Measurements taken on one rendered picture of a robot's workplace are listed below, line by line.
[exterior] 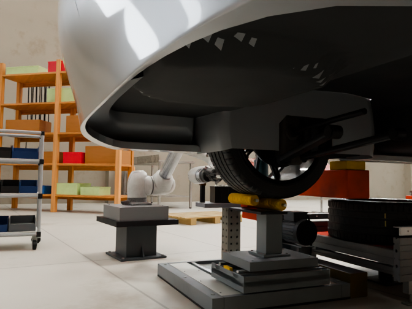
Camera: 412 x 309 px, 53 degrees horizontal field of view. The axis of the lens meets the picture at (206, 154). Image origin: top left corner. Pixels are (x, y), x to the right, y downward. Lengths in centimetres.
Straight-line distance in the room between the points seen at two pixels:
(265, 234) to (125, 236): 137
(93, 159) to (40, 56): 386
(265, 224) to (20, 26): 912
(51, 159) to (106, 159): 108
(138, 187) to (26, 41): 767
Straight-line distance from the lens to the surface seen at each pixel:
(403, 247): 233
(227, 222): 295
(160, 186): 332
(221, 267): 218
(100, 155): 732
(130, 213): 309
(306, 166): 224
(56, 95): 782
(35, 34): 1064
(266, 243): 217
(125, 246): 324
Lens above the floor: 61
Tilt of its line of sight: 3 degrees up
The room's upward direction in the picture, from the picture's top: 1 degrees clockwise
